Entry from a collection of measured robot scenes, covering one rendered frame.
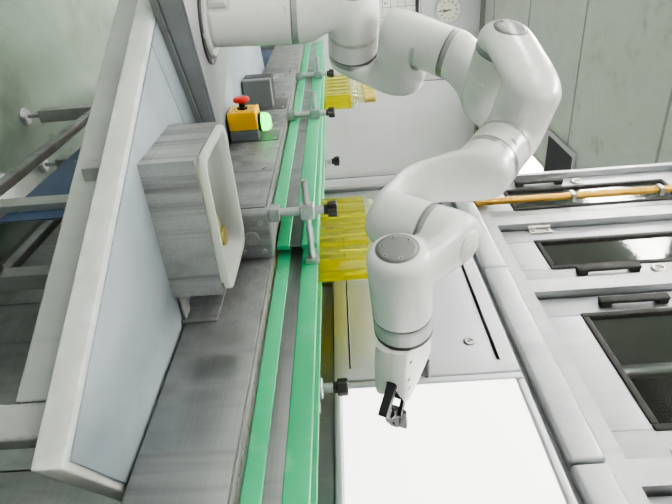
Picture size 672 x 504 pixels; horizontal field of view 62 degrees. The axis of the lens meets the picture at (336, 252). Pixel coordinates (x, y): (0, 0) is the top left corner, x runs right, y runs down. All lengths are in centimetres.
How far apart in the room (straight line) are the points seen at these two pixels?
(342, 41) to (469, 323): 60
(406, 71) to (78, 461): 79
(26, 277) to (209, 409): 73
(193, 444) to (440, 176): 47
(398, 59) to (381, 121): 621
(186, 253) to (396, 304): 35
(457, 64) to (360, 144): 634
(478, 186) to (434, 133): 660
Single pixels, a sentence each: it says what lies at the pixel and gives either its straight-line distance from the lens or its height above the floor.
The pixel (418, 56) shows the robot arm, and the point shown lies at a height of 117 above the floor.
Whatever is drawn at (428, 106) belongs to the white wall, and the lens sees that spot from 726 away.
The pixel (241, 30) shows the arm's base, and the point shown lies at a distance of 107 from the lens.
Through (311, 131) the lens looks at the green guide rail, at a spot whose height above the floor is 95.
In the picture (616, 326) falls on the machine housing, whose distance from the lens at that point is 131.
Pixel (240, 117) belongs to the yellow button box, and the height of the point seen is 79.
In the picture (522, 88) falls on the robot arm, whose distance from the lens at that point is 81.
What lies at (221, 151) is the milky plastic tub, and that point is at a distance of 94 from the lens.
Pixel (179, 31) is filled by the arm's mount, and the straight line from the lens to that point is 99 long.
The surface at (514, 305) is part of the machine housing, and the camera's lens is 124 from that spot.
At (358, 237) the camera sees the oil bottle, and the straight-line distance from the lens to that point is 116.
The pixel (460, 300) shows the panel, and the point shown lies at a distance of 124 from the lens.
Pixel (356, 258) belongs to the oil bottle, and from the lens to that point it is 110.
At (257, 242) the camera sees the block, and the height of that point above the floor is 86.
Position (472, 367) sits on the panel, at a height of 124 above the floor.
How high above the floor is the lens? 103
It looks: 2 degrees down
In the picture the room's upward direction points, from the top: 86 degrees clockwise
